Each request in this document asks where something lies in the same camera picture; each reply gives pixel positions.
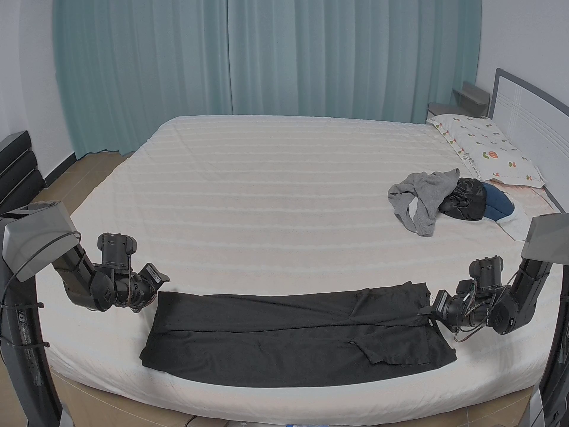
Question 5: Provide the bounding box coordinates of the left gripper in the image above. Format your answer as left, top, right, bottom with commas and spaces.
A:
127, 263, 163, 312

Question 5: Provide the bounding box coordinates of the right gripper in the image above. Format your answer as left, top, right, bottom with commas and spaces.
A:
432, 289, 469, 332

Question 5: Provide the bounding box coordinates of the black T-shirt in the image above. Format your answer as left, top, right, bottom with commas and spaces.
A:
140, 281, 458, 388

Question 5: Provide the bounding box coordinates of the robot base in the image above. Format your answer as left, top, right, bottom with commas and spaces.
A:
58, 390, 546, 427

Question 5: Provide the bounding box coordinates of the bed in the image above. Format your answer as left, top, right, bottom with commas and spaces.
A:
38, 67, 569, 421

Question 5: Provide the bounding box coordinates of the shiny black garment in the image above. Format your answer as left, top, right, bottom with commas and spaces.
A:
439, 177, 487, 221

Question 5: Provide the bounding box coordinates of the grey garment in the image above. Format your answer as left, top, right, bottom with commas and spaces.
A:
388, 168, 461, 238

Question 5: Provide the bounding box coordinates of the blue and white garment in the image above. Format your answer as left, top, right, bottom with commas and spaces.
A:
482, 183, 534, 242

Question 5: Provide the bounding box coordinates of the white printed pillow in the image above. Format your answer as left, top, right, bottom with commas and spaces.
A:
427, 114, 546, 188

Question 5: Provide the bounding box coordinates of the black chest of drawers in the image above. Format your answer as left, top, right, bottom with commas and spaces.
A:
0, 131, 47, 214

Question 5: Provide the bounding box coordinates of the grey bedside table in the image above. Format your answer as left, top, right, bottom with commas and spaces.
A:
427, 80, 491, 119

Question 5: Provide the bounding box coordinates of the blue-green curtain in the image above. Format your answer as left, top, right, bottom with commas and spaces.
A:
53, 0, 234, 159
228, 0, 483, 123

